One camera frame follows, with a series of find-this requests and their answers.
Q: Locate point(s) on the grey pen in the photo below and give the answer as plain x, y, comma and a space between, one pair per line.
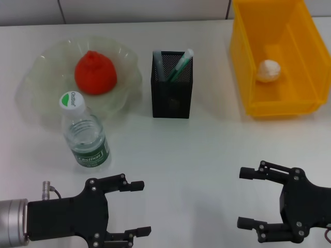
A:
158, 65

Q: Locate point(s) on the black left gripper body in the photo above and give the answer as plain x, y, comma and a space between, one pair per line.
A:
67, 219

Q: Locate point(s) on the yellow plastic bin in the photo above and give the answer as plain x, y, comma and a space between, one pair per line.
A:
297, 90

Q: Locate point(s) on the green pen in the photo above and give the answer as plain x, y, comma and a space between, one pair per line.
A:
181, 64

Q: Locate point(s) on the clear green-label water bottle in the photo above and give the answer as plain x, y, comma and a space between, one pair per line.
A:
85, 134

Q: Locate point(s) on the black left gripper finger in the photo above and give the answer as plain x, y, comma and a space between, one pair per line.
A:
135, 186
143, 231

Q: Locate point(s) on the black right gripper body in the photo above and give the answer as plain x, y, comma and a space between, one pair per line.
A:
305, 206

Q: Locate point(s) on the white paper ball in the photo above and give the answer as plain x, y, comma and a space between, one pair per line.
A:
269, 71

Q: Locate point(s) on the black mesh pen holder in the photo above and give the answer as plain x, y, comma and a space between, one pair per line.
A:
160, 103

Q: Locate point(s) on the green glass fruit plate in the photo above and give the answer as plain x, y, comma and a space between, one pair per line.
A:
46, 77

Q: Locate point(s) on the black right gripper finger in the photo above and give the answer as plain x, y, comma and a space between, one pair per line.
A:
248, 173
245, 222

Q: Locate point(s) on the orange fruit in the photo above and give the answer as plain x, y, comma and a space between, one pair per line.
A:
95, 73

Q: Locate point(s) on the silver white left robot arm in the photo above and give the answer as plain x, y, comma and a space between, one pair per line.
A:
13, 222

